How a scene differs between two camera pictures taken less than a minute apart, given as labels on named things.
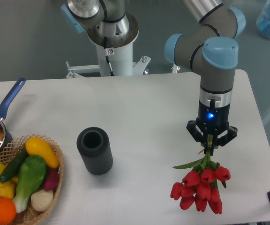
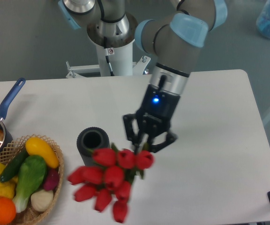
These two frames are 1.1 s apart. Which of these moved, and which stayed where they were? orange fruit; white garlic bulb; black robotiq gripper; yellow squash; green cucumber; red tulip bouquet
Moved: red tulip bouquet; black robotiq gripper
Stayed: yellow squash; orange fruit; white garlic bulb; green cucumber
